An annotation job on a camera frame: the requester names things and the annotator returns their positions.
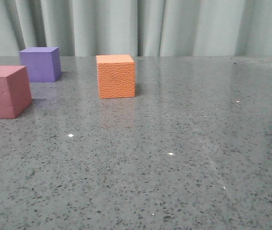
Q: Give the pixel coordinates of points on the purple foam cube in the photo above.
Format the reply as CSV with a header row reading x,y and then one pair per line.
x,y
42,63

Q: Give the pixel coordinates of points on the orange foam cube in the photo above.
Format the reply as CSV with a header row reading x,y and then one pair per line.
x,y
116,75

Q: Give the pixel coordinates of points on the pale green curtain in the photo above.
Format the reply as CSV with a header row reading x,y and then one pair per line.
x,y
138,27

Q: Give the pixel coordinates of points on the red foam cube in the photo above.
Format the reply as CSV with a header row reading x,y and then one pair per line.
x,y
15,94

